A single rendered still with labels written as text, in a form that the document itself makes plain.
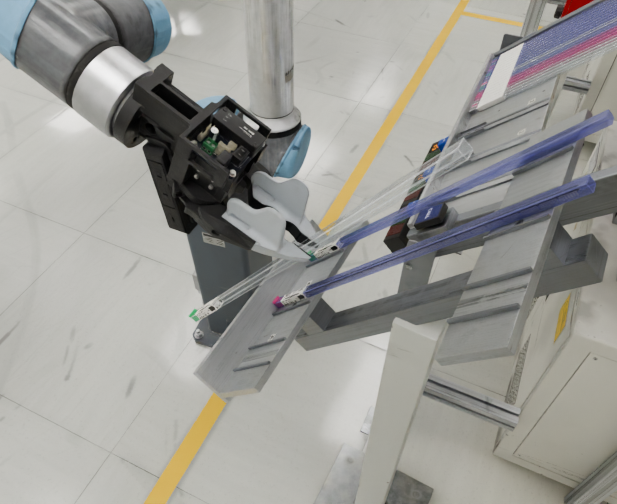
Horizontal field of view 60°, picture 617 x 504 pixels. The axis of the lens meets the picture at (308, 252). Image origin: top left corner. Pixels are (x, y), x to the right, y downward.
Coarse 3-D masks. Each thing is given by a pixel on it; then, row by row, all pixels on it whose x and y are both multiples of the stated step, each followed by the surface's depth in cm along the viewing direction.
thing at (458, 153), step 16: (464, 144) 36; (432, 160) 38; (448, 160) 37; (464, 160) 36; (416, 176) 39; (432, 176) 38; (384, 192) 42; (400, 192) 41; (368, 208) 43; (384, 208) 43; (336, 224) 47; (352, 224) 46; (320, 240) 49; (256, 272) 61; (272, 272) 57; (240, 288) 63; (224, 304) 68
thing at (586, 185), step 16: (544, 192) 49; (560, 192) 47; (576, 192) 46; (592, 192) 45; (512, 208) 51; (528, 208) 49; (544, 208) 49; (464, 224) 56; (480, 224) 53; (496, 224) 52; (432, 240) 59; (448, 240) 57; (384, 256) 65; (400, 256) 62; (416, 256) 61; (352, 272) 69; (368, 272) 67; (320, 288) 75
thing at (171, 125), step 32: (160, 64) 47; (160, 96) 47; (224, 96) 48; (128, 128) 48; (160, 128) 49; (192, 128) 45; (224, 128) 48; (192, 160) 46; (224, 160) 46; (256, 160) 51; (192, 192) 49; (224, 192) 49
